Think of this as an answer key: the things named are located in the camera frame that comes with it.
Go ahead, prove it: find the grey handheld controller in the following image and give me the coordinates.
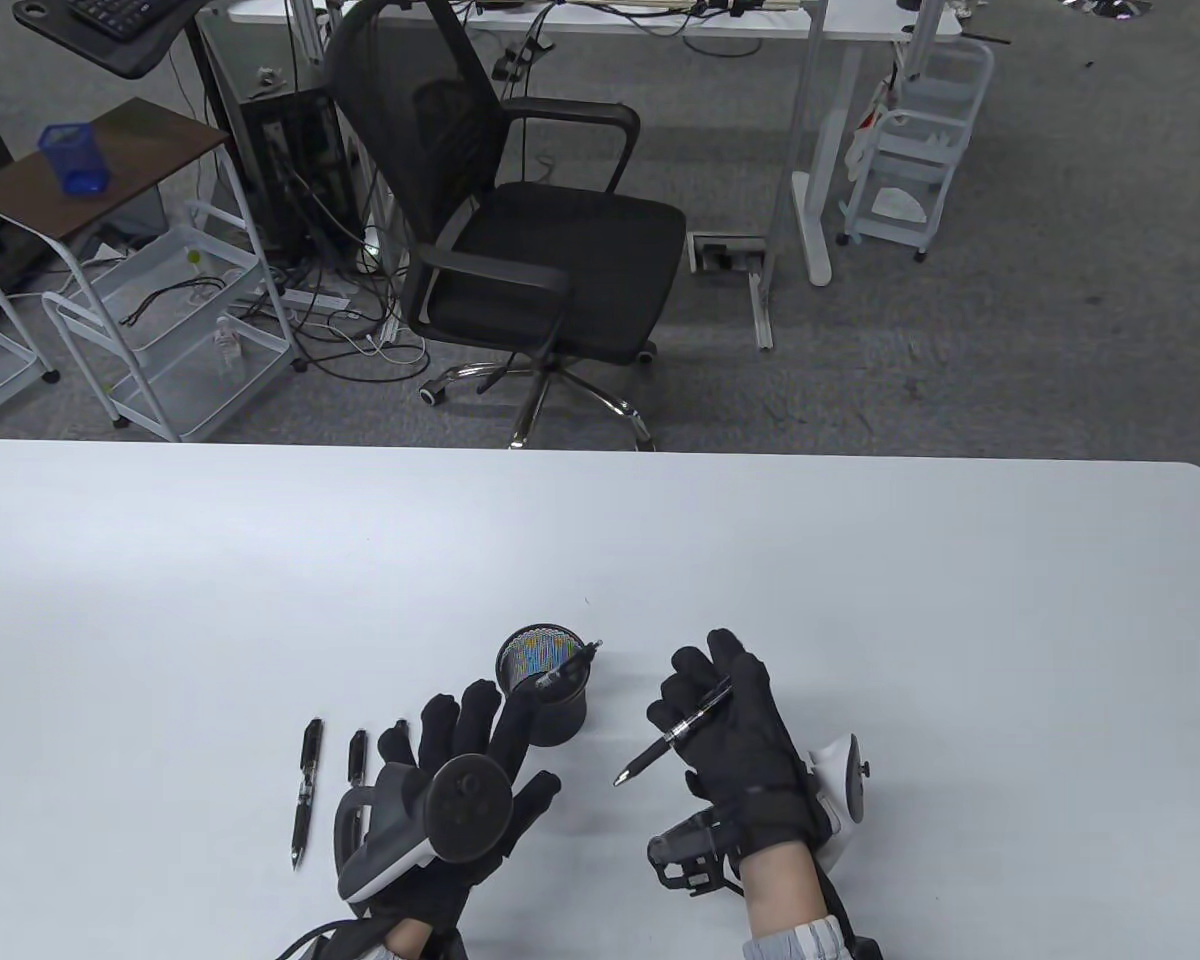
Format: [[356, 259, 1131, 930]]
[[808, 733, 873, 873], [335, 755, 518, 903]]

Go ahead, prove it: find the black computer tower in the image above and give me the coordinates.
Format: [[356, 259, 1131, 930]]
[[232, 86, 363, 269]]

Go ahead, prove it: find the blue mesh pen cup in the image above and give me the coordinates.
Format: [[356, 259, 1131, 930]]
[[38, 122, 114, 197]]

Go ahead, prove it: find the black keyboard stand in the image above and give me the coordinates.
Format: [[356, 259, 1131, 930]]
[[12, 0, 211, 81]]

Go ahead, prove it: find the white office desk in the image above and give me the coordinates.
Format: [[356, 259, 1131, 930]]
[[200, 0, 963, 351]]

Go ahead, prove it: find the person's right forearm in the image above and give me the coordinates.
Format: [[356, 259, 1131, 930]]
[[738, 842, 853, 960]]

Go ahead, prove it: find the white cart with brown top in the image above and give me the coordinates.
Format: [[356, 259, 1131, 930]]
[[0, 97, 306, 443]]

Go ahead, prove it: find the black mesh pen holder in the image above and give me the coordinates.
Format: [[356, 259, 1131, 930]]
[[496, 625, 591, 746]]

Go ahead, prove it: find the grey floor socket box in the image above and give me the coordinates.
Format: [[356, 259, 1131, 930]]
[[687, 232, 769, 276]]

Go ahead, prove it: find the black cord in cart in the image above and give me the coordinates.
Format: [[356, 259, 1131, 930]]
[[118, 277, 229, 329]]

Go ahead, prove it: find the black keyboard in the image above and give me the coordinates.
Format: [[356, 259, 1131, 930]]
[[66, 0, 189, 41]]

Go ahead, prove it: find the black mesh office chair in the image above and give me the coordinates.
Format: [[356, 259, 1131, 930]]
[[322, 0, 689, 453]]

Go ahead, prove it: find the person's left hand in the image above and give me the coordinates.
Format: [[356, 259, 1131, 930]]
[[378, 678, 564, 929]]

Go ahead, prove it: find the white power strip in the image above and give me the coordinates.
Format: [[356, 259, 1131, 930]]
[[256, 288, 353, 313]]

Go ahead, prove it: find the tangle of floor cables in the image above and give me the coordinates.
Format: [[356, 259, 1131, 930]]
[[240, 240, 431, 381]]

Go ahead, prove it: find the person's right hand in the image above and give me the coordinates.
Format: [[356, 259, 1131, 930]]
[[646, 627, 832, 861]]

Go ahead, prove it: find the small white rolling cart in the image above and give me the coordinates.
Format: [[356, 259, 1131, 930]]
[[837, 36, 997, 264]]

